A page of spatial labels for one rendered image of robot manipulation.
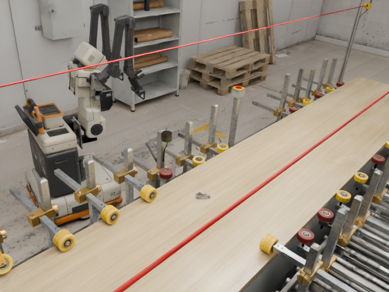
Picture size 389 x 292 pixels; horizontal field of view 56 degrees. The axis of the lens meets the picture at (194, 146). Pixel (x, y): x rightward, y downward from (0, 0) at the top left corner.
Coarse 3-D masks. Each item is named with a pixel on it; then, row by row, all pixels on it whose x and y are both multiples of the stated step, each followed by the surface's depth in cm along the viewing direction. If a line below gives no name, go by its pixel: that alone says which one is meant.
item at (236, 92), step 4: (232, 88) 265; (236, 88) 263; (240, 88) 264; (244, 88) 265; (232, 92) 266; (236, 92) 263; (240, 92) 263; (232, 96) 267; (236, 96) 264; (240, 96) 265
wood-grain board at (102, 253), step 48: (336, 96) 352; (384, 96) 361; (240, 144) 258; (288, 144) 263; (336, 144) 268; (384, 144) 274; (192, 192) 207; (240, 192) 210; (288, 192) 213; (336, 192) 216; (96, 240) 170; (144, 240) 172; (192, 240) 174; (240, 240) 177; (288, 240) 179; (0, 288) 145; (48, 288) 147; (96, 288) 148; (144, 288) 150; (192, 288) 151; (240, 288) 153
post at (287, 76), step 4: (288, 76) 316; (288, 80) 317; (284, 84) 321; (288, 84) 320; (284, 88) 322; (284, 92) 323; (284, 96) 325; (284, 100) 327; (280, 104) 330; (284, 104) 330; (280, 108) 332; (280, 116) 335
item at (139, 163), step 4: (136, 160) 239; (140, 160) 239; (136, 164) 239; (140, 164) 236; (144, 164) 236; (144, 168) 234; (148, 168) 232; (152, 168) 232; (160, 180) 227; (164, 180) 224; (168, 180) 225
